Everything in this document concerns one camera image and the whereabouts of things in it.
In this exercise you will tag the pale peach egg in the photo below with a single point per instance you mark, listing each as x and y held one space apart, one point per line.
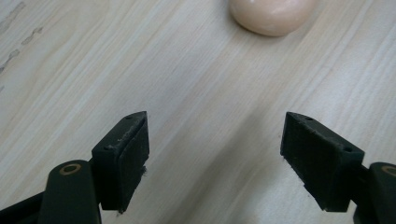
271 15

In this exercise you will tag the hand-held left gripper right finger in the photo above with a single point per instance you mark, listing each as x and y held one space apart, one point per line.
320 168

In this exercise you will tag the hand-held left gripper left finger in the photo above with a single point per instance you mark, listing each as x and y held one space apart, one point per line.
124 161

